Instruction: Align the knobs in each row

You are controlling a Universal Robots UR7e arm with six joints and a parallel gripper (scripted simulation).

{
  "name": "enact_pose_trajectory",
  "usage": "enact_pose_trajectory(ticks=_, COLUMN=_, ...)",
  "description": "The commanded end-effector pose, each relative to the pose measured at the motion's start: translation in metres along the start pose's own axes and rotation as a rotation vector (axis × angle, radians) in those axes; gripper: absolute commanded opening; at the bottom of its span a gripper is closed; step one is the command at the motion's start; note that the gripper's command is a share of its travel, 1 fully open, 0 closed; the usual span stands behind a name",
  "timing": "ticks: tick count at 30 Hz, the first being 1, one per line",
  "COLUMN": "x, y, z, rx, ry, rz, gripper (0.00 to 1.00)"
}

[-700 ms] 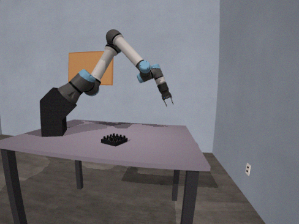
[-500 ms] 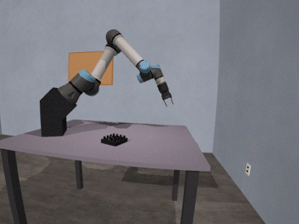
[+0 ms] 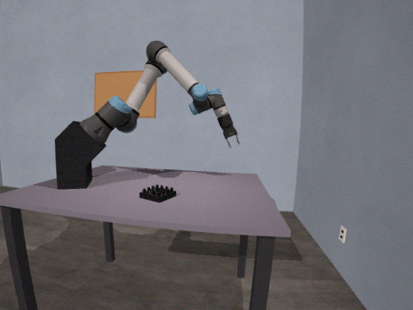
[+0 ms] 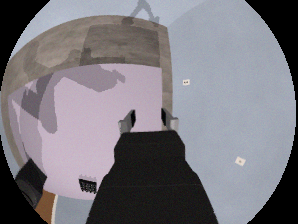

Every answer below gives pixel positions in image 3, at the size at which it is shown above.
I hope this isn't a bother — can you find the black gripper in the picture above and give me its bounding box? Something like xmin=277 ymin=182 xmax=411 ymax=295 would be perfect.
xmin=214 ymin=106 xmax=240 ymax=144

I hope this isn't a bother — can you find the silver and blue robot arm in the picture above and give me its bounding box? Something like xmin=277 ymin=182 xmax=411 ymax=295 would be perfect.
xmin=80 ymin=41 xmax=226 ymax=145

